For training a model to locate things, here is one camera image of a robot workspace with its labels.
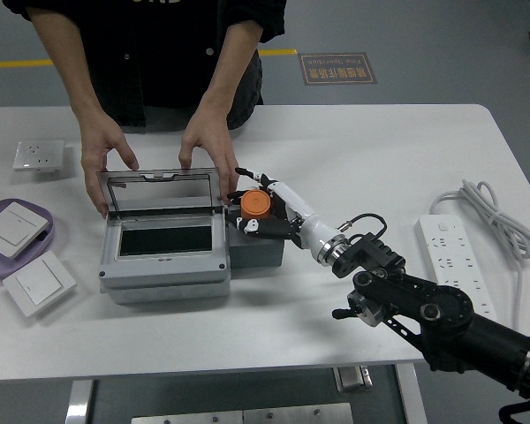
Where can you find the white wall socket panel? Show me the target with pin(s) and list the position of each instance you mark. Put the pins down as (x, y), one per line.
(37, 154)

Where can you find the person's left hand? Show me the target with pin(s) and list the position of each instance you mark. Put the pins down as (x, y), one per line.
(207, 137)

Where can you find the grey cube with round hole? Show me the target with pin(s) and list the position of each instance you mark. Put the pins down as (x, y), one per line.
(256, 254)

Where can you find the person's right hand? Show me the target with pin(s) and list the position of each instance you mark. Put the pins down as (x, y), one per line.
(99, 146)

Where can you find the white table leg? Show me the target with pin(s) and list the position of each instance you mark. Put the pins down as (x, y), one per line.
(413, 397)
(79, 402)

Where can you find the white wall switch panel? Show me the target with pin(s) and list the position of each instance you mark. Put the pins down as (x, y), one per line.
(40, 282)
(13, 227)

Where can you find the grey electrical box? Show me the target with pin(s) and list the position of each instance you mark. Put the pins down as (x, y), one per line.
(168, 274)

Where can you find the orange cylinder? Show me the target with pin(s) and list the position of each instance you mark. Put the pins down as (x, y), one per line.
(256, 204)

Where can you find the yellow floor tape line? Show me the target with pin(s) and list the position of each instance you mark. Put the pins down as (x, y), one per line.
(9, 65)

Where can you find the person's left forearm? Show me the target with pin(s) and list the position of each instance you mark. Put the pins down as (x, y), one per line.
(229, 70)

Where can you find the white power strip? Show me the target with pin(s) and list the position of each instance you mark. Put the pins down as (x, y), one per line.
(450, 252)

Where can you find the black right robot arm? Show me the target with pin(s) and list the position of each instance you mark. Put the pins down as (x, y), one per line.
(446, 309)

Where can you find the person's right forearm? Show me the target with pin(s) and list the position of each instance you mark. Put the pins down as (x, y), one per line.
(70, 75)

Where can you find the brown floor sign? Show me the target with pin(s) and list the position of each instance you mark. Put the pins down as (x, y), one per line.
(338, 68)

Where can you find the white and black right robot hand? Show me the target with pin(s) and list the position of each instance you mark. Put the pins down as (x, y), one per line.
(300, 212)

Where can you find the grey metal base plate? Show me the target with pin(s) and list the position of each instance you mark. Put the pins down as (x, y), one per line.
(243, 415)

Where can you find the metal bracket under table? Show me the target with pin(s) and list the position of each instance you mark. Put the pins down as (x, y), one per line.
(353, 379)

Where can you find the person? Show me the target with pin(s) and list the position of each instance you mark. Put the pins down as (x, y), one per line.
(159, 53)

